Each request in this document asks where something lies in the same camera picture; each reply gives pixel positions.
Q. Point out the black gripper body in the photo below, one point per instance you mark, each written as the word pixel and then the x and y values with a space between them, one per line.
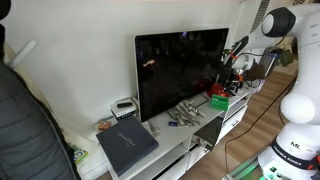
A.
pixel 227 76

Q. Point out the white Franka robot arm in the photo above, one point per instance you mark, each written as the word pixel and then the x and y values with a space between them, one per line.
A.
pixel 300 106

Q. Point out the green plastic block bin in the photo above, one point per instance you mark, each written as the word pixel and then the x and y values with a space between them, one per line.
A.
pixel 219 102

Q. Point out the stacked red bowls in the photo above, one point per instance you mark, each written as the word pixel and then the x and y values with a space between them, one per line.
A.
pixel 216 90

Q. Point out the white printed cardboard box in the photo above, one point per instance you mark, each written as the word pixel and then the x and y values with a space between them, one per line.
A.
pixel 255 86

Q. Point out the dark grey box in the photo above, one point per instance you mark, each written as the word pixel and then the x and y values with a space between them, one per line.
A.
pixel 210 133

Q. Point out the grey white striped cloth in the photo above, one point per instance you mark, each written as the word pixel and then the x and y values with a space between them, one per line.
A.
pixel 185 115

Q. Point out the black flat screen television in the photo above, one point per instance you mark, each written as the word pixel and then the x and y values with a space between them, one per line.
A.
pixel 173 73

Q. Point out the small blue object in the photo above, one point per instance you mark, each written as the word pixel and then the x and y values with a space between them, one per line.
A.
pixel 172 124

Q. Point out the white louvred vent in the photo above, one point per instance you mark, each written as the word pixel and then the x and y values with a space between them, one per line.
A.
pixel 260 13

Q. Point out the white television cabinet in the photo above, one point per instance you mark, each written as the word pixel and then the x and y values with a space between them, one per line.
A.
pixel 173 140

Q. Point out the green lit robot platform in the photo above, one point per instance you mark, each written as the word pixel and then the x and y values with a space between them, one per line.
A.
pixel 246 170

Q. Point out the black remote control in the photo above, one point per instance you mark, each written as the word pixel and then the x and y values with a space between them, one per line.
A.
pixel 124 104

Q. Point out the white set-top box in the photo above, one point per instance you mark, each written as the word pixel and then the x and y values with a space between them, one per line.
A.
pixel 123 112

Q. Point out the dark blue book box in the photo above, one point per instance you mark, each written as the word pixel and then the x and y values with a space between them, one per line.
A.
pixel 126 143

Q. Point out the small brown object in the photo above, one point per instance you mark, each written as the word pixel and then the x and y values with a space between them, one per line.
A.
pixel 104 125

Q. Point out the green printed booklet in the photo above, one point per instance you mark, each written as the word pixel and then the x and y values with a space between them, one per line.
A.
pixel 80 155

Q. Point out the white tube roll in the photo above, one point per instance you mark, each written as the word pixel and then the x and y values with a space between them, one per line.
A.
pixel 23 53

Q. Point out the person in grey jacket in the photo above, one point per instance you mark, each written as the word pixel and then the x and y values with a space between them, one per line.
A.
pixel 26 133

